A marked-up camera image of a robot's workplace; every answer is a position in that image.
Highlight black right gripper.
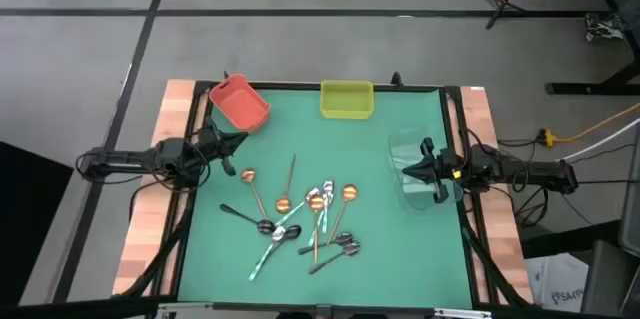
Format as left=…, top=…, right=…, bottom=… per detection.
left=402, top=137, right=465, bottom=205

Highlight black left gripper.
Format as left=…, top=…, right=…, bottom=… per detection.
left=198, top=116, right=250, bottom=177

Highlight large shiny metal spoon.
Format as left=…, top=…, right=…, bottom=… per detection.
left=308, top=241, right=362, bottom=276

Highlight clear plastic bin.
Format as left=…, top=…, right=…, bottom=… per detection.
left=387, top=126, right=464, bottom=213

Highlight orange plastic bin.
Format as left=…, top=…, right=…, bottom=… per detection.
left=208, top=73, right=273, bottom=134

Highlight yellow-green plastic bin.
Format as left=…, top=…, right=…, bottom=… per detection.
left=319, top=79, right=375, bottom=121

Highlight green table mat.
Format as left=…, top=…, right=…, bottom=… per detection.
left=177, top=87, right=474, bottom=309

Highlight white cardboard box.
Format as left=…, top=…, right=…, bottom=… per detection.
left=523, top=252, right=590, bottom=313

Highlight dark grey chair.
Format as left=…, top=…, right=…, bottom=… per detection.
left=579, top=128, right=640, bottom=319

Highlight black panel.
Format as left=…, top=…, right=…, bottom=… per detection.
left=0, top=141, right=75, bottom=306

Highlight person's shoe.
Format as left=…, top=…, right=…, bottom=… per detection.
left=583, top=11, right=626, bottom=43

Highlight black aluminium table frame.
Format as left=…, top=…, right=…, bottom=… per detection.
left=112, top=77, right=536, bottom=319

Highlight orange cord with yellow outlet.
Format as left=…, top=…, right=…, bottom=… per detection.
left=537, top=102, right=640, bottom=148

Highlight black desk frame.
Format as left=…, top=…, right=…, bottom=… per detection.
left=502, top=0, right=640, bottom=96

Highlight white cable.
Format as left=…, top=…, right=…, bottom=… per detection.
left=562, top=118, right=640, bottom=163

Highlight black floor cables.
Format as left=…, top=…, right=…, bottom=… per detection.
left=497, top=128, right=640, bottom=230

